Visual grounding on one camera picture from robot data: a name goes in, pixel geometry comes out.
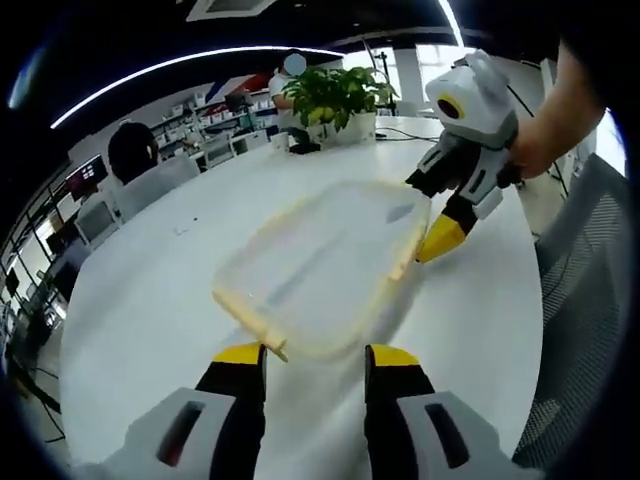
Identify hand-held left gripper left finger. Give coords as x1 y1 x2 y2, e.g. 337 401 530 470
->
124 342 269 480

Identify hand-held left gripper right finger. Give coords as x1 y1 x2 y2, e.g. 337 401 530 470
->
363 343 516 480

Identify clear lid with yellow buckles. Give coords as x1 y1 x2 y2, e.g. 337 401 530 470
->
211 178 434 365

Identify person's right hand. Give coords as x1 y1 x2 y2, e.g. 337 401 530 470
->
508 117 557 180

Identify white plant pot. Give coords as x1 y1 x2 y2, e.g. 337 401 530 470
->
306 111 378 150

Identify black tripod stand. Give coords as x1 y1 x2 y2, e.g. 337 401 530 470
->
363 38 402 107

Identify green potted plant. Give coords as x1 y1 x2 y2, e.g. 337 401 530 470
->
281 64 402 134

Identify grey mesh chair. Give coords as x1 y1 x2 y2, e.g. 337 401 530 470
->
510 151 632 472

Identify white office chair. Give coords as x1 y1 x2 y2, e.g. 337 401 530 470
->
74 199 125 247

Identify ceiling air vent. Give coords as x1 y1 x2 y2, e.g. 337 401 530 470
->
186 0 275 22

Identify desktop monitor with red screen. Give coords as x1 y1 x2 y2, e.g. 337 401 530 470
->
66 154 109 197

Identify long curved ceiling light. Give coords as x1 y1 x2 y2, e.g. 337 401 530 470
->
49 46 344 130

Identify black table cable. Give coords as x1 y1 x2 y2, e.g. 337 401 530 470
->
374 125 444 141

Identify wall shelves with white boxes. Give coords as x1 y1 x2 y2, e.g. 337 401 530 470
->
149 88 281 152

